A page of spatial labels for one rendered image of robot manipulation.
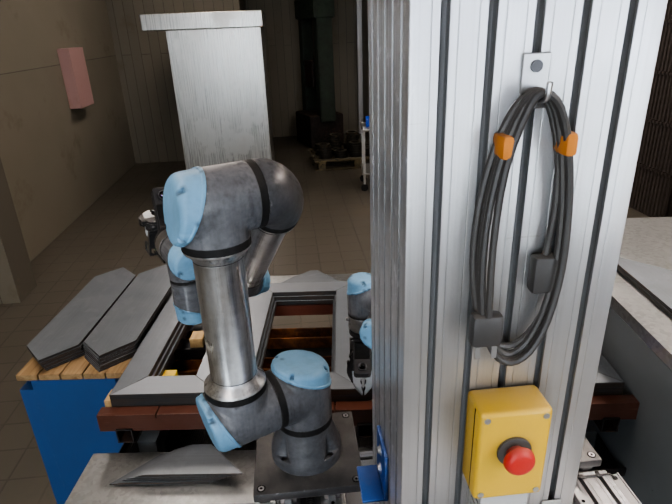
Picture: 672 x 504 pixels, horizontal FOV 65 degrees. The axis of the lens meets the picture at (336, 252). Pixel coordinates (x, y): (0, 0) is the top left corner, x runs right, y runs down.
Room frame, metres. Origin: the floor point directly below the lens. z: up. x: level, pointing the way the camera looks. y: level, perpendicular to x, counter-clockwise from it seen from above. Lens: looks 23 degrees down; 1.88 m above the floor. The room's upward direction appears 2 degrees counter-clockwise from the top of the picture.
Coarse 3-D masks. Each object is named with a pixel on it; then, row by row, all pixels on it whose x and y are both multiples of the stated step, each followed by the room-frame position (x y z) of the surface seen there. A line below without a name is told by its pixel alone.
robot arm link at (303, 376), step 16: (288, 352) 0.92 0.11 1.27; (304, 352) 0.93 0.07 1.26; (272, 368) 0.87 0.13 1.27; (288, 368) 0.86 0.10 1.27; (304, 368) 0.86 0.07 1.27; (320, 368) 0.87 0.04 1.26; (272, 384) 0.83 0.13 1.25; (288, 384) 0.84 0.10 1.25; (304, 384) 0.83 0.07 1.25; (320, 384) 0.85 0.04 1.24; (288, 400) 0.82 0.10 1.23; (304, 400) 0.83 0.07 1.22; (320, 400) 0.85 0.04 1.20; (288, 416) 0.81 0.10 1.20; (304, 416) 0.83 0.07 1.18; (320, 416) 0.84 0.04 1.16
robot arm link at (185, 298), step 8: (176, 288) 1.02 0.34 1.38; (184, 288) 1.01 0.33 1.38; (192, 288) 1.02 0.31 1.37; (176, 296) 1.02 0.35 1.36; (184, 296) 1.01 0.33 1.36; (192, 296) 1.02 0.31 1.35; (176, 304) 1.02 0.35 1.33; (184, 304) 1.01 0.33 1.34; (192, 304) 1.02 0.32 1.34; (176, 312) 1.03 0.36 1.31; (184, 312) 1.02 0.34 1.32; (192, 312) 1.01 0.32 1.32; (184, 320) 1.02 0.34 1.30; (192, 320) 1.02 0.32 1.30; (200, 320) 1.02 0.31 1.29
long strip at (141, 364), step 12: (168, 300) 1.93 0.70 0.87; (168, 312) 1.83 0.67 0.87; (156, 324) 1.74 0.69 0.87; (168, 324) 1.74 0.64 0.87; (156, 336) 1.66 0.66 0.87; (168, 336) 1.65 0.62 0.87; (144, 348) 1.58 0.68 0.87; (156, 348) 1.58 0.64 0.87; (132, 360) 1.51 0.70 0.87; (144, 360) 1.51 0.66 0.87; (156, 360) 1.50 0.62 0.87; (132, 372) 1.44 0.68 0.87; (144, 372) 1.44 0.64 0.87; (120, 384) 1.38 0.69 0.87
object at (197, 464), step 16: (192, 448) 1.25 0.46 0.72; (208, 448) 1.25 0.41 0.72; (144, 464) 1.23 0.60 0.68; (160, 464) 1.19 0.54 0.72; (176, 464) 1.19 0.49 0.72; (192, 464) 1.18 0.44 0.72; (208, 464) 1.18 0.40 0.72; (224, 464) 1.18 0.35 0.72; (128, 480) 1.16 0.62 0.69; (144, 480) 1.16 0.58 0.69; (160, 480) 1.15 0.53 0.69; (176, 480) 1.15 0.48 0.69; (192, 480) 1.15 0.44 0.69; (208, 480) 1.15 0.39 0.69
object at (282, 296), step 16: (272, 304) 1.90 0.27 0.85; (288, 304) 1.95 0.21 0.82; (304, 304) 1.95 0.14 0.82; (272, 320) 1.82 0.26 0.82; (176, 336) 1.70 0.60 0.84; (160, 368) 1.50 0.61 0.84; (608, 384) 1.29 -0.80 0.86; (112, 400) 1.33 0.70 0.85; (128, 400) 1.33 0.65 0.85; (144, 400) 1.33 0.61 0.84; (160, 400) 1.33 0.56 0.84; (176, 400) 1.32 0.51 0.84; (192, 400) 1.32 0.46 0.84; (336, 400) 1.31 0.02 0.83; (352, 400) 1.31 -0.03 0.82; (368, 400) 1.31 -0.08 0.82
